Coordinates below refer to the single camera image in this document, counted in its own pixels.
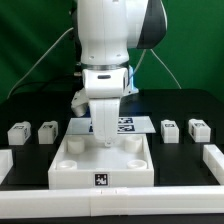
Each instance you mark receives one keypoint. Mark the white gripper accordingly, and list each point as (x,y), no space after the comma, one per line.
(104,90)

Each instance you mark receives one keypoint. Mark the white square table top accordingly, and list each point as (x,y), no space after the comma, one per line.
(81,162)

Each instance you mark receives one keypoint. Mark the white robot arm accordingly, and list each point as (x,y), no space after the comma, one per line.
(106,30)

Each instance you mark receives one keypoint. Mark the white marker tag sheet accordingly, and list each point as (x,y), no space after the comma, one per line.
(137,124)

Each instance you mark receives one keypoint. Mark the black table mat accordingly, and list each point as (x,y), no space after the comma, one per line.
(174,164)

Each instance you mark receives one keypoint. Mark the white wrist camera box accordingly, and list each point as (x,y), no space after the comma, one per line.
(79,103)

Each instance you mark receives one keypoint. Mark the white front fence rail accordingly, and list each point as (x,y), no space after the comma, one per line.
(111,201)

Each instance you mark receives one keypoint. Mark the white fence rail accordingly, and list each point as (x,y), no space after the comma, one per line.
(214,159)
(6,163)
(111,201)

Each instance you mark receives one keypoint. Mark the white left fence rail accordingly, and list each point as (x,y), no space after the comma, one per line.
(6,163)

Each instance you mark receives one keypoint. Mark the white right fence rail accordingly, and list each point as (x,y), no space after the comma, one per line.
(214,159)

